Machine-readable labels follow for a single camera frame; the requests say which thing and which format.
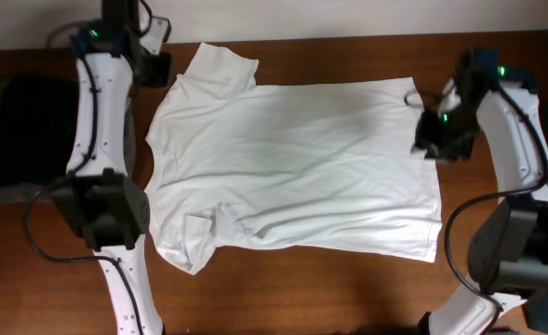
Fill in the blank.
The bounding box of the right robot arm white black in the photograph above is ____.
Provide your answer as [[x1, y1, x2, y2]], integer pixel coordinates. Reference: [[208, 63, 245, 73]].
[[413, 48, 548, 334]]

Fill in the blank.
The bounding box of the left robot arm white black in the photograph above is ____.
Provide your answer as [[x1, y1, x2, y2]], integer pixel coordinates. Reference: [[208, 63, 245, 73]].
[[47, 1, 172, 334]]

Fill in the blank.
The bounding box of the white robot print t-shirt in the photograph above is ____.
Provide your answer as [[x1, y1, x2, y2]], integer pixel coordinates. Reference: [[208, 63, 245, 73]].
[[145, 44, 442, 275]]

